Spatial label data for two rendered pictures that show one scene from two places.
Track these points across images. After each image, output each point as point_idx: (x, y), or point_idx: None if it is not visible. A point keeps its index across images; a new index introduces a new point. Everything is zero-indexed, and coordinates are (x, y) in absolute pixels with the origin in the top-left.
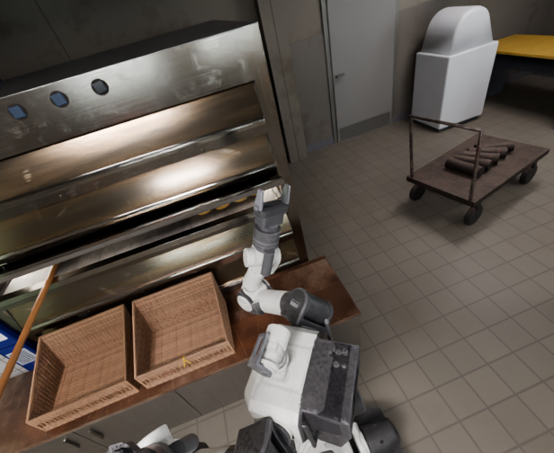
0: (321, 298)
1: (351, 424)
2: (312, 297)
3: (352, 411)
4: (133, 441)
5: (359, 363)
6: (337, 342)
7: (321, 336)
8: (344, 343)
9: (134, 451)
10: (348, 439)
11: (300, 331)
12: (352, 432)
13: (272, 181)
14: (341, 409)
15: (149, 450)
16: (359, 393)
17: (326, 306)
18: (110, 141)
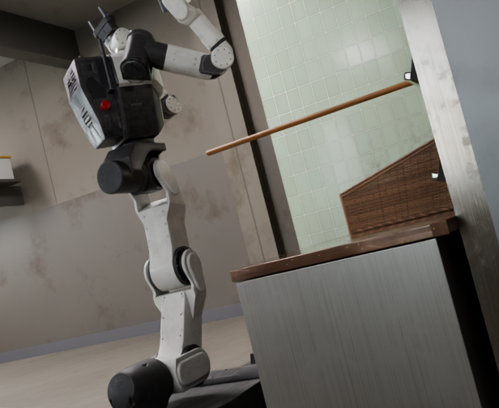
0: (132, 50)
1: (66, 87)
2: (129, 38)
3: (69, 87)
4: (111, 18)
5: (78, 81)
6: (91, 57)
7: (108, 60)
8: (84, 57)
9: (104, 16)
10: (73, 111)
11: (123, 53)
12: (69, 100)
13: None
14: (70, 74)
15: (112, 28)
16: (103, 163)
17: (124, 54)
18: None
